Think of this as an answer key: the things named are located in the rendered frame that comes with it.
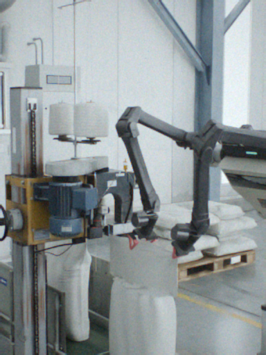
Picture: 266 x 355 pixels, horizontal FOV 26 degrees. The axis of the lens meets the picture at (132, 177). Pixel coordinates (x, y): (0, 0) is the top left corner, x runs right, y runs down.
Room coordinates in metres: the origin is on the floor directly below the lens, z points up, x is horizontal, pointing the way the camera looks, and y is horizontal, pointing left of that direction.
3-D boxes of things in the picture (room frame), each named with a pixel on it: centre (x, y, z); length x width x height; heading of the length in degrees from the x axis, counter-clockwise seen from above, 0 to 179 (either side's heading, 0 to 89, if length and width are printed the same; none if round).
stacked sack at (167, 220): (5.75, -0.54, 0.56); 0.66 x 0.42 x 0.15; 128
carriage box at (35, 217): (2.82, 0.43, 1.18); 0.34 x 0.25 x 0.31; 128
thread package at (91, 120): (2.71, 0.20, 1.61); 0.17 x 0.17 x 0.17
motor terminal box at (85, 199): (2.56, 0.21, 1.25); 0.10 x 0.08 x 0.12; 153
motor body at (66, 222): (2.61, 0.31, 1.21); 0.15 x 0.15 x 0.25
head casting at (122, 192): (3.05, 0.18, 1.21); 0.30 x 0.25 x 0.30; 38
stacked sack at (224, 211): (6.32, -0.88, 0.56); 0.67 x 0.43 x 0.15; 38
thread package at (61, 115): (2.91, 0.35, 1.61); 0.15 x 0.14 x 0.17; 38
